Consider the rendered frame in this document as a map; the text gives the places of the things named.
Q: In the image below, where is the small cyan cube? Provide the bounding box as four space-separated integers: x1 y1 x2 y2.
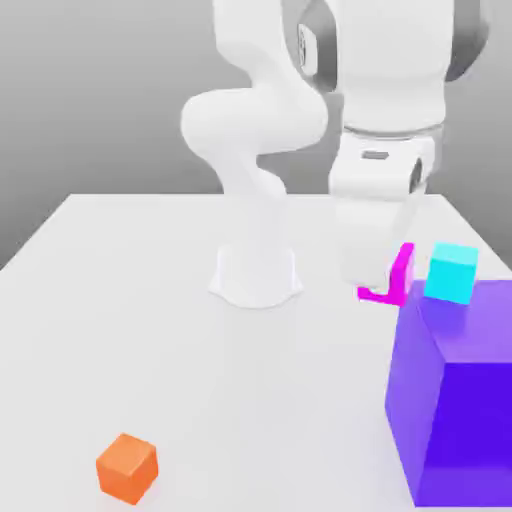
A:
422 240 480 306

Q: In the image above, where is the large purple box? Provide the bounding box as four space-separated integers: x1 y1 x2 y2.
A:
384 278 512 509

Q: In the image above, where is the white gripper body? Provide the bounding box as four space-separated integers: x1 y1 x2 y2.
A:
333 192 421 289

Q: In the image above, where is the small orange cube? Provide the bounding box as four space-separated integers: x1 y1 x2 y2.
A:
94 432 160 506

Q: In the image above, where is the small magenta cube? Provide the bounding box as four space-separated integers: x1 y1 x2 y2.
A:
356 241 416 308

